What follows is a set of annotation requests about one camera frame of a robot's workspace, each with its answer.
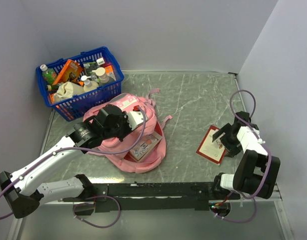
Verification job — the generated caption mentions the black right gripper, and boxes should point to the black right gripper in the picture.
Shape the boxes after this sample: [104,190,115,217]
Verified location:
[212,123,243,158]

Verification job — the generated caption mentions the red framed card book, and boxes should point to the red framed card book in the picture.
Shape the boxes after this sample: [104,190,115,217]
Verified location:
[196,125,226,166]

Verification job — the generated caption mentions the pink student backpack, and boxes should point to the pink student backpack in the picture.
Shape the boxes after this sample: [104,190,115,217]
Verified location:
[83,88,172,174]

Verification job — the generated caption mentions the floral pink notebook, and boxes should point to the floral pink notebook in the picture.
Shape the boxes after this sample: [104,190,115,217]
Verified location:
[128,132,162,163]

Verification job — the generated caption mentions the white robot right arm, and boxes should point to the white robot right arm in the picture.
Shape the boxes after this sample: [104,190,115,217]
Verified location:
[211,111,281,199]

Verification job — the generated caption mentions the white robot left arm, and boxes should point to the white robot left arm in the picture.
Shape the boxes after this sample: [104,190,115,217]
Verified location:
[0,104,146,219]

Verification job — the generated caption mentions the beige cloth bag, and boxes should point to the beige cloth bag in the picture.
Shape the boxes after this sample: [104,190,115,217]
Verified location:
[53,82,85,103]

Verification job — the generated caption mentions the blue plastic shopping basket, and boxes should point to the blue plastic shopping basket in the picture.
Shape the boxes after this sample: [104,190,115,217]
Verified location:
[35,46,125,122]

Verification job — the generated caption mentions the grey pump bottle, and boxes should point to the grey pump bottle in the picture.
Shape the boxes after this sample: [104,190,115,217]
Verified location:
[91,67,116,86]

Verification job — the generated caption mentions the cream lotion bottle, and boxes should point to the cream lotion bottle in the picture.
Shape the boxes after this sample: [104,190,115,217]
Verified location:
[81,75,99,93]

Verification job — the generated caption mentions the pink carton box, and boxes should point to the pink carton box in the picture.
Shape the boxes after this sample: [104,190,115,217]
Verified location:
[102,63,116,80]

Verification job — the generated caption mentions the black packaged box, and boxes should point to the black packaged box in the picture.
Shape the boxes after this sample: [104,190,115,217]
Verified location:
[82,57,106,76]

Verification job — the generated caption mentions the orange snack box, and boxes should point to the orange snack box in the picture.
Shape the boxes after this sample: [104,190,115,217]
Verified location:
[53,59,83,85]

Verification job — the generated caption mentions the green drink bottle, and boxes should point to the green drink bottle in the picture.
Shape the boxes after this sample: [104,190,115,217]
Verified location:
[39,64,58,85]

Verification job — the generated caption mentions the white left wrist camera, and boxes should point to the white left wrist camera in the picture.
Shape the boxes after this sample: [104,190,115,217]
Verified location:
[127,108,148,131]

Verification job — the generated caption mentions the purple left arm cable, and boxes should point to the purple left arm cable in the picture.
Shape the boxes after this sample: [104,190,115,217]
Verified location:
[0,106,147,228]

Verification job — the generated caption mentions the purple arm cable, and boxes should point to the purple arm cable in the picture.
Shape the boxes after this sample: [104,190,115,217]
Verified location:
[0,106,147,228]
[209,89,273,223]

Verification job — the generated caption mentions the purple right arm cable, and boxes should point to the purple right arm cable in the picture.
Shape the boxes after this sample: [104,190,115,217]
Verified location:
[209,89,273,223]

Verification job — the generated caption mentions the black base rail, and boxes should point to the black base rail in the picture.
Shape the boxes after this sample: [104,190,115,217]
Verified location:
[63,176,230,213]

